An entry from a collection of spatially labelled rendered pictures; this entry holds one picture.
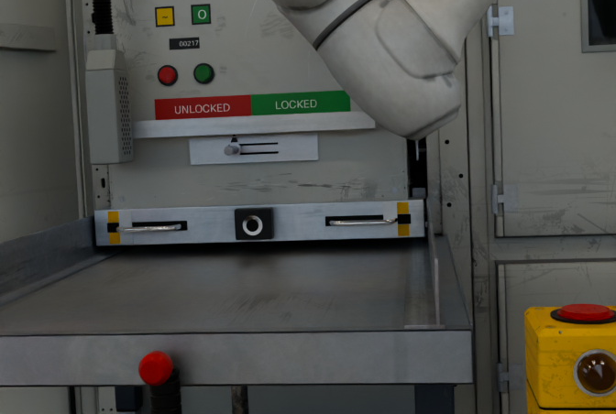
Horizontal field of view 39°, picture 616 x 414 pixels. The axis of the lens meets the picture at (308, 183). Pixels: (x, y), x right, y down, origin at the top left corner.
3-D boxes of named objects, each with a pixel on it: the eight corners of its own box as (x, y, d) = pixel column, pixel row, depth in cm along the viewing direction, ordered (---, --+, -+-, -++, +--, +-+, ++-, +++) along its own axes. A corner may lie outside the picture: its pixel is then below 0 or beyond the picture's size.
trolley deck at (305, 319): (475, 385, 84) (473, 324, 84) (-116, 387, 92) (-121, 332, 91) (448, 267, 151) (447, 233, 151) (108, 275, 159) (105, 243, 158)
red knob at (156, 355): (168, 388, 83) (166, 355, 83) (136, 388, 84) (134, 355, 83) (181, 375, 88) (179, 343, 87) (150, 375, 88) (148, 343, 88)
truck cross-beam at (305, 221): (424, 237, 136) (423, 199, 135) (95, 245, 143) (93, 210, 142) (424, 233, 141) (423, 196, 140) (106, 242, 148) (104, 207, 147)
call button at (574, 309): (620, 336, 61) (620, 314, 61) (562, 337, 62) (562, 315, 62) (608, 322, 65) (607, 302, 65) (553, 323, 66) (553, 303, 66)
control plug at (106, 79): (119, 164, 131) (113, 48, 130) (89, 165, 131) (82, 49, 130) (136, 161, 139) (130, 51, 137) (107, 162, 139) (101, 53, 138)
